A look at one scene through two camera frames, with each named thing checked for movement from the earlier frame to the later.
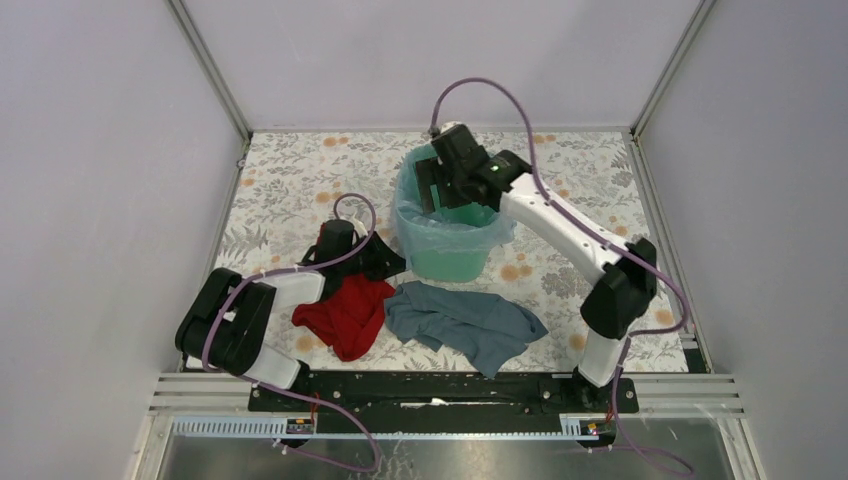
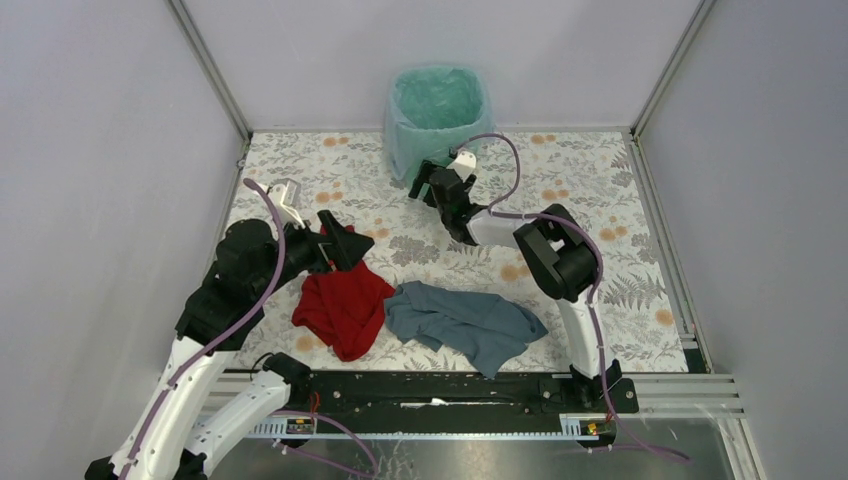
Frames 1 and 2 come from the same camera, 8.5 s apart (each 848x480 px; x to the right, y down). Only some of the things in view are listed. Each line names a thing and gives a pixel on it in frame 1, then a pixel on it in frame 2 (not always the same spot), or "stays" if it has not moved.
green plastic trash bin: [446, 244] to [432, 111]
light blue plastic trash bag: [446, 228] to [432, 110]
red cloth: [349, 316] stays
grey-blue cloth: [490, 330] stays
